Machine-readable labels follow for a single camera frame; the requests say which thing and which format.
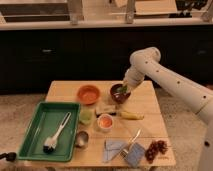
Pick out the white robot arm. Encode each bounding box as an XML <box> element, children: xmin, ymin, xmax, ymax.
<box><xmin>123</xmin><ymin>47</ymin><xmax>213</xmax><ymax>171</ymax></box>

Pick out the orange bowl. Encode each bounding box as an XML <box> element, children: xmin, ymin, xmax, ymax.
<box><xmin>77</xmin><ymin>85</ymin><xmax>100</xmax><ymax>105</ymax></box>

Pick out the yellow banana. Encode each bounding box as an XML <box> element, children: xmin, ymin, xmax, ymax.
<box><xmin>120</xmin><ymin>111</ymin><xmax>144</xmax><ymax>120</ymax></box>

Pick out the tan sponge block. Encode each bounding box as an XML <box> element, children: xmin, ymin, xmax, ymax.
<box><xmin>95</xmin><ymin>105</ymin><xmax>116</xmax><ymax>117</ymax></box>

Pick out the wooden table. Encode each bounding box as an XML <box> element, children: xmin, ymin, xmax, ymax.
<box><xmin>25</xmin><ymin>81</ymin><xmax>176</xmax><ymax>168</ymax></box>

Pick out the small white orange cup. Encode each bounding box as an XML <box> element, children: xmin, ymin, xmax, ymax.
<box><xmin>97</xmin><ymin>114</ymin><xmax>113</xmax><ymax>132</ymax></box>

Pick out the light green cup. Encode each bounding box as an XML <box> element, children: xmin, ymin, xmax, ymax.
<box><xmin>79</xmin><ymin>109</ymin><xmax>92</xmax><ymax>125</ymax></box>

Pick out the blue cloth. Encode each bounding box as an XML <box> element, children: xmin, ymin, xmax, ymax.
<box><xmin>102</xmin><ymin>139</ymin><xmax>127</xmax><ymax>163</ymax></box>

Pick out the red grape bunch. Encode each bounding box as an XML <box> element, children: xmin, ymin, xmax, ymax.
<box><xmin>145</xmin><ymin>140</ymin><xmax>168</xmax><ymax>163</ymax></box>

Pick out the metal spatula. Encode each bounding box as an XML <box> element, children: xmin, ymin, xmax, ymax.
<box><xmin>120</xmin><ymin>129</ymin><xmax>141</xmax><ymax>158</ymax></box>

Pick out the blue sponge pad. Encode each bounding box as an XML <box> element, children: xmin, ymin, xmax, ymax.
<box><xmin>125</xmin><ymin>143</ymin><xmax>145</xmax><ymax>168</ymax></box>

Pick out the metal measuring cup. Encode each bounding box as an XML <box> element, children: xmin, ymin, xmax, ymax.
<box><xmin>75</xmin><ymin>131</ymin><xmax>89</xmax><ymax>148</ymax></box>

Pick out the green plastic tray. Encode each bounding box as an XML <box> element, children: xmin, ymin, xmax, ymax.
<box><xmin>18</xmin><ymin>102</ymin><xmax>80</xmax><ymax>162</ymax></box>

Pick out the black cabinet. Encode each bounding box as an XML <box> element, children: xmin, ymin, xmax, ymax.
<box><xmin>0</xmin><ymin>26</ymin><xmax>213</xmax><ymax>94</ymax></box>

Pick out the black object at corner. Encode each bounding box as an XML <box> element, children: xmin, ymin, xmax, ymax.
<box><xmin>0</xmin><ymin>152</ymin><xmax>16</xmax><ymax>162</ymax></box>

